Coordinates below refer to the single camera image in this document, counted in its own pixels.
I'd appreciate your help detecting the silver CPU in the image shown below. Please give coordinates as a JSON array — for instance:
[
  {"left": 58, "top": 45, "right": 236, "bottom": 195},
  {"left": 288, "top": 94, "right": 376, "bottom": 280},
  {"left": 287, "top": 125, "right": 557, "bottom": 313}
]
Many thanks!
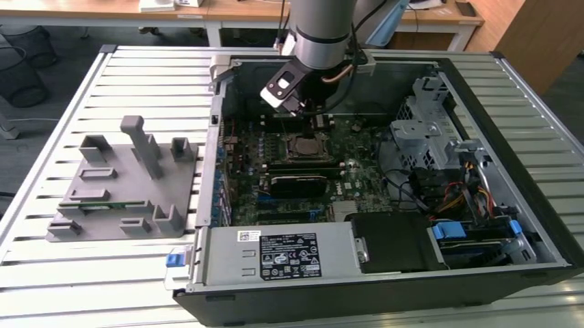
[{"left": 291, "top": 135, "right": 323, "bottom": 155}]

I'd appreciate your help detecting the CPU socket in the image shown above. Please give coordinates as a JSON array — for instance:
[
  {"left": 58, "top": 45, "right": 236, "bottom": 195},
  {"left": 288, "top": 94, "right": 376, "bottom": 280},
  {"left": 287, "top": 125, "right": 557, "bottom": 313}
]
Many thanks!
[{"left": 280, "top": 131, "right": 332, "bottom": 162}]

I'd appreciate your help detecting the green motherboard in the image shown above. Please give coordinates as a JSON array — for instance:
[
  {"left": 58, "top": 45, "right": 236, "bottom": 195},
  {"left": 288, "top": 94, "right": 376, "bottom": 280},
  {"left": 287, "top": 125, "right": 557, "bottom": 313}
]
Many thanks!
[{"left": 217, "top": 114, "right": 395, "bottom": 227}]

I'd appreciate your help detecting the black case fan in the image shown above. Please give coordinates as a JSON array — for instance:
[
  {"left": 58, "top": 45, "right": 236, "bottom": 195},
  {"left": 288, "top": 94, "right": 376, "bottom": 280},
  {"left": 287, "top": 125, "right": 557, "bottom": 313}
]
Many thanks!
[{"left": 243, "top": 96, "right": 264, "bottom": 120}]

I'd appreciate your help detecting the black graphics card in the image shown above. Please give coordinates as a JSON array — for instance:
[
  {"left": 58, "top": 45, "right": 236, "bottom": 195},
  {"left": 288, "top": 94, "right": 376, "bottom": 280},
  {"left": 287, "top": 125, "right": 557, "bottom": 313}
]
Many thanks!
[{"left": 268, "top": 174, "right": 328, "bottom": 200}]

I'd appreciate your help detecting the silver metal drive cage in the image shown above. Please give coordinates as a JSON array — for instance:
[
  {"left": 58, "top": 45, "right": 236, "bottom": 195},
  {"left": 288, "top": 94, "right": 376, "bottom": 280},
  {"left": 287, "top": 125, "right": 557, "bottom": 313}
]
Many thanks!
[{"left": 390, "top": 75, "right": 462, "bottom": 172}]

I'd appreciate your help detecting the pale blue teach pendant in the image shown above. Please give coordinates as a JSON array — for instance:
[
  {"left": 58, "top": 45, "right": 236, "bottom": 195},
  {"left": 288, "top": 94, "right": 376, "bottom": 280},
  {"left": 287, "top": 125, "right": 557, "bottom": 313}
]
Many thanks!
[{"left": 363, "top": 0, "right": 411, "bottom": 46}]

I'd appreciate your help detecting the silver chipset heatsink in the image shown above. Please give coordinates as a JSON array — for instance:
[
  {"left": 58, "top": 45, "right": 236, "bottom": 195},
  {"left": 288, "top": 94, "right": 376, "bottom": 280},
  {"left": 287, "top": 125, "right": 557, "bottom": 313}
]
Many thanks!
[{"left": 331, "top": 200, "right": 360, "bottom": 222}]

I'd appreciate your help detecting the black plastic air shroud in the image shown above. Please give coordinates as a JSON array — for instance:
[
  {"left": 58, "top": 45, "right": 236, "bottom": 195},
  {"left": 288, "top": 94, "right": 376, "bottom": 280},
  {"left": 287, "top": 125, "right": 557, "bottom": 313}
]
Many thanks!
[{"left": 350, "top": 211, "right": 447, "bottom": 275}]

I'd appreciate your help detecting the grey power supply unit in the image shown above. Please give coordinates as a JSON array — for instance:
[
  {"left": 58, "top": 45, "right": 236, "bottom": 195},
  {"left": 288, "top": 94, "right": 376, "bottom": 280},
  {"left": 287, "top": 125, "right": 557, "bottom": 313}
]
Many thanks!
[{"left": 200, "top": 223, "right": 370, "bottom": 287}]

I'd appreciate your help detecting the blue disk carrier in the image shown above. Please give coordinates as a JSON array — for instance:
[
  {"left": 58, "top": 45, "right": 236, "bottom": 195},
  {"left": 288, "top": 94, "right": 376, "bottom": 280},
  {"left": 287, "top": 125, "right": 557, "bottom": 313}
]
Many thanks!
[{"left": 430, "top": 219, "right": 522, "bottom": 244}]

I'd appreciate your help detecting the grey parts rack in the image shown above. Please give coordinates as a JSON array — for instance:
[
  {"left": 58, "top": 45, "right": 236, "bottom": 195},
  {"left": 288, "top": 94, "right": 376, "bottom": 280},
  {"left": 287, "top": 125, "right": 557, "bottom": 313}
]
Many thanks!
[{"left": 44, "top": 115, "right": 201, "bottom": 244}]

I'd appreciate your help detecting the green RAM stick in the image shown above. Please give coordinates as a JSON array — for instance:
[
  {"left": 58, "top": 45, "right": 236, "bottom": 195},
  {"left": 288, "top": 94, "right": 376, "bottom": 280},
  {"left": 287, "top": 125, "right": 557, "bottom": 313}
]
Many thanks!
[{"left": 77, "top": 200, "right": 148, "bottom": 210}]

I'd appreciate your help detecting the wooden cabinet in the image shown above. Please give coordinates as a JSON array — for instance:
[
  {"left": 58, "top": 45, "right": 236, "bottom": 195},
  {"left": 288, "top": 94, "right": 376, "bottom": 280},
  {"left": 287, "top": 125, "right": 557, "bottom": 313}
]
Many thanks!
[{"left": 465, "top": 0, "right": 584, "bottom": 98}]

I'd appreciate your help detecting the black PC case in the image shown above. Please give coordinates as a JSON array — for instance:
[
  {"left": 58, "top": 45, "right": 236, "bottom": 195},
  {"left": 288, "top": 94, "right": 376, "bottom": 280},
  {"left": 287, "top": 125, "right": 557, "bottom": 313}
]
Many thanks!
[{"left": 171, "top": 50, "right": 584, "bottom": 328}]

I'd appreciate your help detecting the black mesh waste bin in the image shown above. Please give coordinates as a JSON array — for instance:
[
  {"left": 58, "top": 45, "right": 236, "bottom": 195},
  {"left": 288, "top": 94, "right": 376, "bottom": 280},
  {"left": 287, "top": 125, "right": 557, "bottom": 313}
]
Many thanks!
[
  {"left": 0, "top": 25, "right": 60, "bottom": 69},
  {"left": 0, "top": 46, "right": 50, "bottom": 109}
]

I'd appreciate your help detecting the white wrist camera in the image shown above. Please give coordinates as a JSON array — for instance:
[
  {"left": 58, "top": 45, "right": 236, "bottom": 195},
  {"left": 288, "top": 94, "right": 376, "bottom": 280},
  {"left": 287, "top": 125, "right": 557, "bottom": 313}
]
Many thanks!
[{"left": 259, "top": 61, "right": 312, "bottom": 111}]

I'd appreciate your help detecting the coloured wire bundle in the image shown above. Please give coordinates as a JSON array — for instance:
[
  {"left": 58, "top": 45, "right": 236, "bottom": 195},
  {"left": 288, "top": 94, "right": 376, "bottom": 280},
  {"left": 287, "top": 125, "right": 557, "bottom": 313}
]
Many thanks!
[{"left": 427, "top": 162, "right": 497, "bottom": 221}]

